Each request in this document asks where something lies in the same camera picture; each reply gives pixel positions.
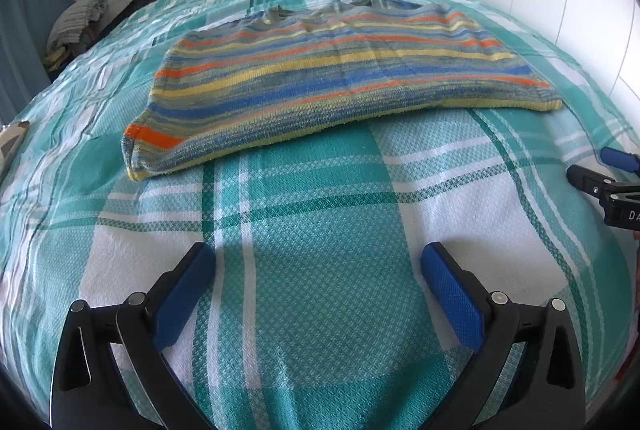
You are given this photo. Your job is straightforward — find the multicolour striped knit sweater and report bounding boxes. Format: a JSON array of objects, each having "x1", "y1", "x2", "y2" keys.
[{"x1": 122, "y1": 0, "x2": 563, "y2": 181}]

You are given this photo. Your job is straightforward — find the pile of striped clothes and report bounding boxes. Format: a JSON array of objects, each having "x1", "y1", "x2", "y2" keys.
[{"x1": 42, "y1": 0, "x2": 107, "y2": 71}]

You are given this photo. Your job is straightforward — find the teal white plaid bedspread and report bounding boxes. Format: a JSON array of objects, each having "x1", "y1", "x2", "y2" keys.
[{"x1": 1, "y1": 0, "x2": 639, "y2": 429}]

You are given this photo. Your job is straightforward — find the patterned white cushion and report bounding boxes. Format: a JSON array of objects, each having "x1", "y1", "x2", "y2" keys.
[{"x1": 0, "y1": 121, "x2": 30, "y2": 172}]

